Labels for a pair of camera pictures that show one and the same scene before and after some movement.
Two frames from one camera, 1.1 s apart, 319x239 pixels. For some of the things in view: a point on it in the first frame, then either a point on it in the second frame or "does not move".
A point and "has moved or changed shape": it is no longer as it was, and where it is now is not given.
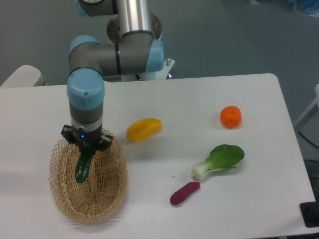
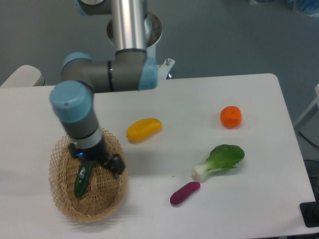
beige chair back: x=26 y=75 does not move
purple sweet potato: x=179 y=195 does not move
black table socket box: x=310 y=213 does not move
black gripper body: x=100 y=142 -> x=99 y=153
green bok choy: x=222 y=157 does not move
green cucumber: x=86 y=153 has moved or changed shape
